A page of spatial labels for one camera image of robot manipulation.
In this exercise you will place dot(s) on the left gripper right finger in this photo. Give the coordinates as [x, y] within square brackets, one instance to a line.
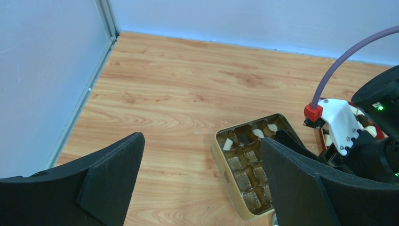
[306, 192]

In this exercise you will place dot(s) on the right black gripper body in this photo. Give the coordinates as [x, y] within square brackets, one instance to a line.
[368, 158]

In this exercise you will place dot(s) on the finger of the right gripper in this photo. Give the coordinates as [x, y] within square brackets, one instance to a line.
[288, 139]

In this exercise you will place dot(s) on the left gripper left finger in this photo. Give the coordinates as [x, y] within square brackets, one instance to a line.
[94, 190]

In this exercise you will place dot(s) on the white chocolate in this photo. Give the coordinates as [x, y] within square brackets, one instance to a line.
[227, 145]
[259, 133]
[273, 127]

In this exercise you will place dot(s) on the red chocolate tray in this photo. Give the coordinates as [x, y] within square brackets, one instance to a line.
[364, 122]

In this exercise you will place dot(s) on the gold chocolate tin box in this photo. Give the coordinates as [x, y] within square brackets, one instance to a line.
[242, 166]

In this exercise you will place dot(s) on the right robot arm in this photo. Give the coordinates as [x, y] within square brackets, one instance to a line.
[378, 99]

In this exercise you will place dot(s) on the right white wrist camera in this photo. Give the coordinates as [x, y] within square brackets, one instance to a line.
[342, 123]

